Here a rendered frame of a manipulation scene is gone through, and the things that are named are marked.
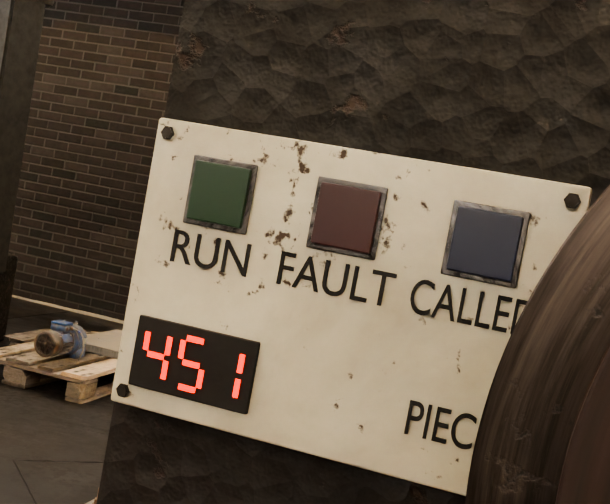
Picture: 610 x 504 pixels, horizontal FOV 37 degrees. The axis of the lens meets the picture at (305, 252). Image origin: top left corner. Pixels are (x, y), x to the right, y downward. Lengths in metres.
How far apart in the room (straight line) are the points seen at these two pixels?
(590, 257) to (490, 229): 0.14
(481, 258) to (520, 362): 0.14
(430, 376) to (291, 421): 0.09
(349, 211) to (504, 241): 0.09
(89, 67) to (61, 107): 0.41
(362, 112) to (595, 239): 0.22
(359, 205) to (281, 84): 0.10
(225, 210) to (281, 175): 0.04
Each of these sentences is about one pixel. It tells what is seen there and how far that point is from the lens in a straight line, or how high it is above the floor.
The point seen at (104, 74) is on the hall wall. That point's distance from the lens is 7.59.
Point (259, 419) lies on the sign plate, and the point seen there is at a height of 1.07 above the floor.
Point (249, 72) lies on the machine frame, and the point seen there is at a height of 1.28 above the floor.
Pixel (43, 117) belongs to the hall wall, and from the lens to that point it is 7.83.
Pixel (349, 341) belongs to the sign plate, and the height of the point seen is 1.13.
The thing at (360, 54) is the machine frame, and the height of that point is 1.30.
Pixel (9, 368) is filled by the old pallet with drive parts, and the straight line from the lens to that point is 4.95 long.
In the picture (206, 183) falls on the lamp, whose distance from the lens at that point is 0.55.
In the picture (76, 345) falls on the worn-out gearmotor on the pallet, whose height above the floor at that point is 0.22.
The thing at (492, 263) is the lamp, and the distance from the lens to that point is 0.50.
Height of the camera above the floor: 1.20
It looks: 3 degrees down
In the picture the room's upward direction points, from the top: 10 degrees clockwise
